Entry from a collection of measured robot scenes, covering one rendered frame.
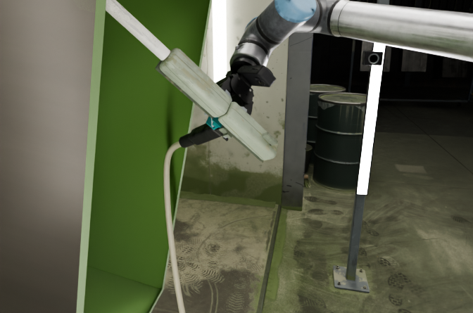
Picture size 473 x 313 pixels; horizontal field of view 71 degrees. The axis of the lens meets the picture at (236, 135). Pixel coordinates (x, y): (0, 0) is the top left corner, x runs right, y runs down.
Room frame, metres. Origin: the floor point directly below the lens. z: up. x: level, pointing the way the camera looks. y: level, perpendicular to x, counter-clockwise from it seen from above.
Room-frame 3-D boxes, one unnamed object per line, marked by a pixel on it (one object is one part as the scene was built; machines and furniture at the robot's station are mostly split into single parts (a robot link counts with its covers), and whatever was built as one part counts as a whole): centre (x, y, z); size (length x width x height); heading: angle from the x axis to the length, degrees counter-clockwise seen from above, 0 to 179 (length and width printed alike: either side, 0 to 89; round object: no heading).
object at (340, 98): (3.22, -1.09, 0.86); 0.54 x 0.54 x 0.01
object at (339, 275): (1.73, -0.71, 0.01); 0.20 x 0.20 x 0.01; 78
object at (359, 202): (1.73, -0.71, 0.82); 0.05 x 0.05 x 1.64; 78
